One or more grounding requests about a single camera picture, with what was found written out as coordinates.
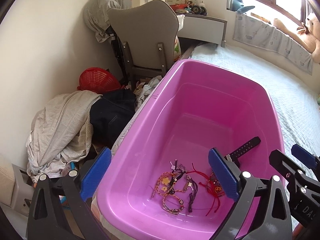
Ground red string bracelet with charm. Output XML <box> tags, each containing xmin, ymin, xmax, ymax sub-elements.
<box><xmin>191</xmin><ymin>162</ymin><xmax>226</xmax><ymax>217</ymax></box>

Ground black wrist watch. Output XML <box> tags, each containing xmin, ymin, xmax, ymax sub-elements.
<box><xmin>225</xmin><ymin>137</ymin><xmax>261</xmax><ymax>167</ymax></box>

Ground black cord necklace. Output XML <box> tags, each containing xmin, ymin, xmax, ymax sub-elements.
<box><xmin>184</xmin><ymin>175</ymin><xmax>200</xmax><ymax>214</ymax></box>

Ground multicolour braided bracelet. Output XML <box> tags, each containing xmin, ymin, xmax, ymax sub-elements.
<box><xmin>151</xmin><ymin>171</ymin><xmax>186</xmax><ymax>215</ymax></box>

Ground yellow flower charm keychain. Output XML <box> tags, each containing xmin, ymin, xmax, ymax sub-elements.
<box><xmin>161</xmin><ymin>177</ymin><xmax>170</xmax><ymax>192</ymax></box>

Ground orange and blue basket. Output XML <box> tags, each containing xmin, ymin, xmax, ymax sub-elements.
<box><xmin>58</xmin><ymin>162</ymin><xmax>78</xmax><ymax>208</ymax></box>

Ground beige crumpled blanket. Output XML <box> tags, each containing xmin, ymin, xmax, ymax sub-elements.
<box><xmin>26</xmin><ymin>90</ymin><xmax>101</xmax><ymax>184</ymax></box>

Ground pink plastic tub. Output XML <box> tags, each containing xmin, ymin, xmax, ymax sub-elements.
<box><xmin>92</xmin><ymin>60</ymin><xmax>284</xmax><ymax>239</ymax></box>

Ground dark navy jeans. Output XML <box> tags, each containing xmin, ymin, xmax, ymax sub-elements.
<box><xmin>90</xmin><ymin>89</ymin><xmax>136</xmax><ymax>148</ymax></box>

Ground red plastic basket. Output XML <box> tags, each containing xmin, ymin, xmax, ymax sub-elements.
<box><xmin>77</xmin><ymin>67</ymin><xmax>121</xmax><ymax>94</ymax></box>

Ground beige teddy bear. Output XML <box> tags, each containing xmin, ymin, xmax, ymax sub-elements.
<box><xmin>273</xmin><ymin>13</ymin><xmax>319</xmax><ymax>61</ymax></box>

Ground white plastic bag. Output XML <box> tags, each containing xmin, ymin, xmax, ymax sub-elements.
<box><xmin>173</xmin><ymin>15</ymin><xmax>185</xmax><ymax>62</ymax></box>

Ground grey window seat blanket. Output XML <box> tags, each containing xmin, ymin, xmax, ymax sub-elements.
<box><xmin>233</xmin><ymin>14</ymin><xmax>313</xmax><ymax>75</ymax></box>

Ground grey curved desk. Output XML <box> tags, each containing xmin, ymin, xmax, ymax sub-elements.
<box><xmin>177</xmin><ymin>14</ymin><xmax>227</xmax><ymax>48</ymax></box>

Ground grey chair backrest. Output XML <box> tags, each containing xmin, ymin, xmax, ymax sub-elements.
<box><xmin>107</xmin><ymin>0</ymin><xmax>179</xmax><ymax>69</ymax></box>

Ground blue shark plush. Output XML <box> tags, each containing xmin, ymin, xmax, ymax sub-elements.
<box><xmin>231</xmin><ymin>0</ymin><xmax>255</xmax><ymax>14</ymax></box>

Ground grey cloth on chair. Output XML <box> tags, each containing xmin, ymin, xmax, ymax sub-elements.
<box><xmin>83</xmin><ymin>0</ymin><xmax>132</xmax><ymax>43</ymax></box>

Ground black toy car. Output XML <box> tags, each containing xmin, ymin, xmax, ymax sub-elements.
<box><xmin>190</xmin><ymin>5</ymin><xmax>207</xmax><ymax>16</ymax></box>

